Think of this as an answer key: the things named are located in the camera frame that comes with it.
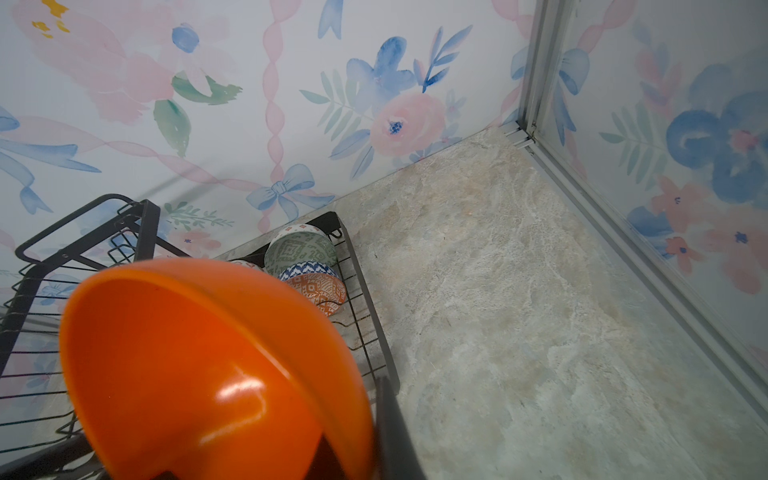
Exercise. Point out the orange bowl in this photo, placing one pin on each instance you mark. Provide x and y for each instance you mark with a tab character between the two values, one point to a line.
208	370

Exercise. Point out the red patterned bowl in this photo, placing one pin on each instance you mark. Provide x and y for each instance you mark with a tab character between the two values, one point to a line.
318	283

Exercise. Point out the green patterned bowl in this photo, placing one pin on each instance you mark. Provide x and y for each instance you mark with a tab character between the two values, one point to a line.
296	244

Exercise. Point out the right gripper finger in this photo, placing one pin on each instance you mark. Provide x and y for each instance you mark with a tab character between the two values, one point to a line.
397	458

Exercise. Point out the black wire dish rack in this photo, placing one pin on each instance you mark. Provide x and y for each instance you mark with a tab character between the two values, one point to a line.
55	446

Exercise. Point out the dark blue patterned bowl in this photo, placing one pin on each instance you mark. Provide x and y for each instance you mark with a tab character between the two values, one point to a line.
246	264

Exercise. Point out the right corner aluminium profile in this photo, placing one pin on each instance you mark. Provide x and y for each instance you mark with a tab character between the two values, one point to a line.
651	117

